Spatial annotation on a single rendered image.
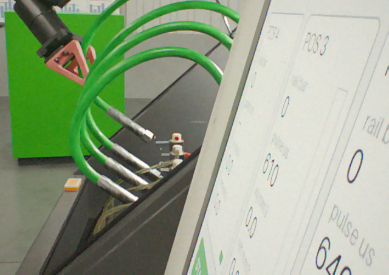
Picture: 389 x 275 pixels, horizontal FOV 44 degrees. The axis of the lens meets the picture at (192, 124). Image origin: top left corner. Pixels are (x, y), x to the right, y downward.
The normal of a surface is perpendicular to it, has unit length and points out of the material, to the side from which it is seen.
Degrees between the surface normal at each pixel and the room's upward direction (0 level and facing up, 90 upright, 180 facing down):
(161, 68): 90
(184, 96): 90
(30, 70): 90
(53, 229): 0
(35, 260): 0
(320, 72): 76
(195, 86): 90
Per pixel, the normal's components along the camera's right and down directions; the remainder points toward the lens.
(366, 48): -0.96, -0.25
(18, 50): 0.24, 0.24
